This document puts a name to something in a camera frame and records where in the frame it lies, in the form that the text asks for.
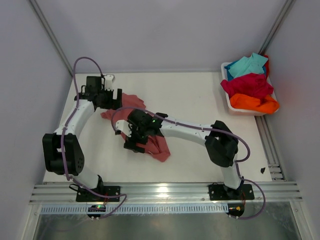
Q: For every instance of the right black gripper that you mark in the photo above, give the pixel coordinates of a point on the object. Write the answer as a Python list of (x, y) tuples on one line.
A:
[(133, 139)]

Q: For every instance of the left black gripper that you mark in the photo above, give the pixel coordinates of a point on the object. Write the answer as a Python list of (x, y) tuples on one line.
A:
[(113, 104)]

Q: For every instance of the salmon pink t shirt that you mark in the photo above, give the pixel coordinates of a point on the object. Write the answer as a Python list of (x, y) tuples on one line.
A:
[(156, 146)]

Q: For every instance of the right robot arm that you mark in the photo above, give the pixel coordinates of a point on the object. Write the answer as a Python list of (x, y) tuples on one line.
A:
[(221, 145)]

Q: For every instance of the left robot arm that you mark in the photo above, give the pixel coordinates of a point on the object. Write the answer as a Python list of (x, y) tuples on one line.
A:
[(63, 154)]

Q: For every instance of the left black controller board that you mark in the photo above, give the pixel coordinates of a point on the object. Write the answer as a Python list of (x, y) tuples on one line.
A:
[(96, 211)]

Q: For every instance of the black controller board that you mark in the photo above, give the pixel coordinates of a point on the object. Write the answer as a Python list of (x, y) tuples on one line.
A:
[(96, 211), (235, 210)]

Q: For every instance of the right black controller board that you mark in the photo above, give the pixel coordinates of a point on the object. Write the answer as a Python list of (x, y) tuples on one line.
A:
[(235, 210)]

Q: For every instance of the crimson red t shirt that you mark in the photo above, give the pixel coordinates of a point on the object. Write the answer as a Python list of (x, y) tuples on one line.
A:
[(252, 85)]

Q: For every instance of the teal t shirt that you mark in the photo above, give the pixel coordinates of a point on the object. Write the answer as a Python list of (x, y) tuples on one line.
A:
[(254, 64)]

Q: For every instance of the orange t shirt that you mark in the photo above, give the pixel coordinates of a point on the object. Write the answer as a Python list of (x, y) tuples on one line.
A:
[(266, 105)]

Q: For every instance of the red t shirt in bin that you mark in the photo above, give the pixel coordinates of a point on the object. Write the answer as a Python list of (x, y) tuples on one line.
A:
[(267, 66)]

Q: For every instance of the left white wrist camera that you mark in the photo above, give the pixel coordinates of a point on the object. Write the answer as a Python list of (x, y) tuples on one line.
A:
[(108, 81)]

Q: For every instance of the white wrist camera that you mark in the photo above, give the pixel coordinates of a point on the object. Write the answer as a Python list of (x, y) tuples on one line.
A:
[(108, 81), (124, 127)]

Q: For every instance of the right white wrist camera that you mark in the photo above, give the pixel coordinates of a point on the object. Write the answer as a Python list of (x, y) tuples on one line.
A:
[(124, 127)]

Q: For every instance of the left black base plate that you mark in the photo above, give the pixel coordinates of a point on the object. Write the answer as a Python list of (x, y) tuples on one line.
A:
[(110, 193)]

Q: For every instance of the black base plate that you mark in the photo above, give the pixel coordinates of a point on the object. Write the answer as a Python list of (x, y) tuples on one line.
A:
[(110, 193), (220, 192)]

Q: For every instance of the slotted grey cable duct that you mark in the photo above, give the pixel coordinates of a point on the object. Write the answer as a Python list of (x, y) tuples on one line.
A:
[(137, 209)]

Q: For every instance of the aluminium front rail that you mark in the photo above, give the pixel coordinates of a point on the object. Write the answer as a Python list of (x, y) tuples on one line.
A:
[(164, 193)]

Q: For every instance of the aluminium rail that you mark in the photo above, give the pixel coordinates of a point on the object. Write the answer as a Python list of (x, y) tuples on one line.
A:
[(164, 193), (270, 150)]

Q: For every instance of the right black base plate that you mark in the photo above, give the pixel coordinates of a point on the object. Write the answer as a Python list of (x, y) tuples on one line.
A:
[(220, 192)]

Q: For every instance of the left corner aluminium post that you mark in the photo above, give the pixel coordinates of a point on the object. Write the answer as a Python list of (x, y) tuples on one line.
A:
[(34, 5)]

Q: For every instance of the corner aluminium post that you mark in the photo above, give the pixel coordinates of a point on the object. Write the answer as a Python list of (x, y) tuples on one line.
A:
[(279, 20), (34, 5)]

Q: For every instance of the right side aluminium rail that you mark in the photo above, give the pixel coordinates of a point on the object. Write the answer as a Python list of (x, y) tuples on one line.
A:
[(270, 150)]

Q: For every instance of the right corner aluminium post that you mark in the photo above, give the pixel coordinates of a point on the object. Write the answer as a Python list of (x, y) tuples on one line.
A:
[(279, 20)]

